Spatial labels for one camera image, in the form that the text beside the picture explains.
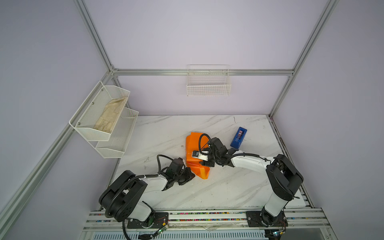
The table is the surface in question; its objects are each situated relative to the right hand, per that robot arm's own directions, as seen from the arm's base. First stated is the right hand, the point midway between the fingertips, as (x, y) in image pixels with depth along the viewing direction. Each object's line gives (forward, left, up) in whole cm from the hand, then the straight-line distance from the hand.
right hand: (200, 155), depth 89 cm
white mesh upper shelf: (+6, +54, +24) cm, 60 cm away
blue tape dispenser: (+16, -26, -3) cm, 31 cm away
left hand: (-10, +3, -6) cm, 13 cm away
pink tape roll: (+18, -28, -1) cm, 33 cm away
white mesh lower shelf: (+15, +56, -1) cm, 58 cm away
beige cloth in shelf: (+12, +49, +24) cm, 56 cm away
